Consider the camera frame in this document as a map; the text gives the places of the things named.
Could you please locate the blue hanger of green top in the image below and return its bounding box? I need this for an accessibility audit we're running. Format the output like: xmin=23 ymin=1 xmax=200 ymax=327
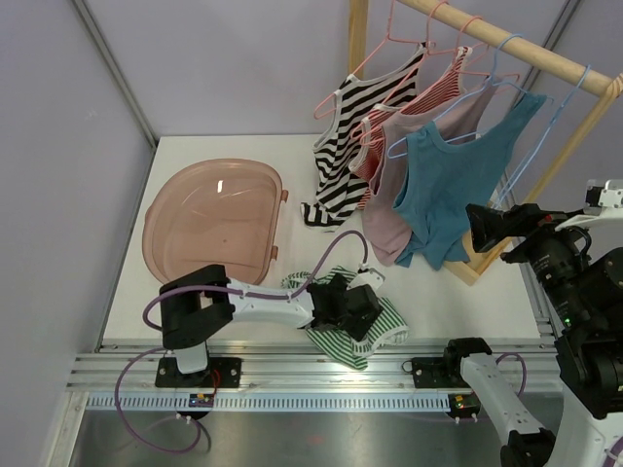
xmin=492 ymin=64 xmax=592 ymax=208

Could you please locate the green striped tank top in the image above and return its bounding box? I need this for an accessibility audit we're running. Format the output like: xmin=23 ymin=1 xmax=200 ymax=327
xmin=306 ymin=297 xmax=410 ymax=371

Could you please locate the teal tank top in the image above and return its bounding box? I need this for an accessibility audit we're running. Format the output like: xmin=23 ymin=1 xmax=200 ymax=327
xmin=392 ymin=92 xmax=547 ymax=270

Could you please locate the blue hanger of teal top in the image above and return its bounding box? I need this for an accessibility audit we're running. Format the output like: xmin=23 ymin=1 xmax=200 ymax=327
xmin=386 ymin=32 xmax=556 ymax=160

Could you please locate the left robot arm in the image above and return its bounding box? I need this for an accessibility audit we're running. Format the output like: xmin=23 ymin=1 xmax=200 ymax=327
xmin=150 ymin=265 xmax=385 ymax=389

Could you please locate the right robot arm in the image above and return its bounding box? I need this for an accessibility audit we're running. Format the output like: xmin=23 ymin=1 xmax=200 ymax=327
xmin=441 ymin=203 xmax=622 ymax=466

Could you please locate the black white striped tank top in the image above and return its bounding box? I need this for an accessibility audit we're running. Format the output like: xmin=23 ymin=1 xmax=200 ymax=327
xmin=300 ymin=43 xmax=426 ymax=232

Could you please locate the mauve tank top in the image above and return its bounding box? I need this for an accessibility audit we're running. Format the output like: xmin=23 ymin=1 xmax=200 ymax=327
xmin=362 ymin=89 xmax=495 ymax=268

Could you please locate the red striped tank top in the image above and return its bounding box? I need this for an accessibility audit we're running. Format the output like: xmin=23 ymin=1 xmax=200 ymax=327
xmin=348 ymin=46 xmax=473 ymax=210

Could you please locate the pink hanger of mauve top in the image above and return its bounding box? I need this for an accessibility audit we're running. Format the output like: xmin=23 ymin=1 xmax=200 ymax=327
xmin=349 ymin=1 xmax=497 ymax=145

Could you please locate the pink hanger of red top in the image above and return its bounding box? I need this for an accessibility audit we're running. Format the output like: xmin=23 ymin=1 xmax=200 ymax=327
xmin=349 ymin=0 xmax=458 ymax=147

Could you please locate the pink hanger of black top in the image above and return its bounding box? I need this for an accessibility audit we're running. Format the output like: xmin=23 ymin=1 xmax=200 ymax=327
xmin=313 ymin=1 xmax=426 ymax=123

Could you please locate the wooden clothes rack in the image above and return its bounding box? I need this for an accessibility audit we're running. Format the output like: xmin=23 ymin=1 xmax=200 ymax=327
xmin=348 ymin=0 xmax=623 ymax=289

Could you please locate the pink plastic basin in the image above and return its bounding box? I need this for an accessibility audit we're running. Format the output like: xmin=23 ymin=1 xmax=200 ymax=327
xmin=142 ymin=159 xmax=288 ymax=284

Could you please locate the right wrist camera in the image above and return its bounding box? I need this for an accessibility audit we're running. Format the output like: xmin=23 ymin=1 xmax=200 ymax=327
xmin=555 ymin=179 xmax=622 ymax=232

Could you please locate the aluminium rail frame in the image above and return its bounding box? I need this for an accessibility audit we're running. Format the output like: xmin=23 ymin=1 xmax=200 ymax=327
xmin=67 ymin=260 xmax=563 ymax=392

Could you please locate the white slotted cable duct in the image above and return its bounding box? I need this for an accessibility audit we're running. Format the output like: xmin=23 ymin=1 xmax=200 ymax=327
xmin=87 ymin=392 xmax=450 ymax=413

